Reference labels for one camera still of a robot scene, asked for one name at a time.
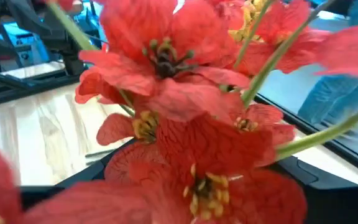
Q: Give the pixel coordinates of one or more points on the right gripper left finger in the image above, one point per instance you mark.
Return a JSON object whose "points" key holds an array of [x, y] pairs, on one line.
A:
{"points": [[85, 175]]}

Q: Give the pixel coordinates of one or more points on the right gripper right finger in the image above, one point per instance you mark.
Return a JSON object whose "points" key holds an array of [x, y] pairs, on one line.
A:
{"points": [[337, 205]]}

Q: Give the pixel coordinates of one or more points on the red artificial flower bunch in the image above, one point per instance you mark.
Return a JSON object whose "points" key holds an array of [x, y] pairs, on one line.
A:
{"points": [[197, 140]]}

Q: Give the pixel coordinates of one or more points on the yellow artificial flower bunch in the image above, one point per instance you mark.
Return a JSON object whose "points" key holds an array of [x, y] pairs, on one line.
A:
{"points": [[244, 31]]}

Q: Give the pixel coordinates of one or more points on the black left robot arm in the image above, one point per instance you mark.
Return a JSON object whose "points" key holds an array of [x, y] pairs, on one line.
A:
{"points": [[51, 34]]}

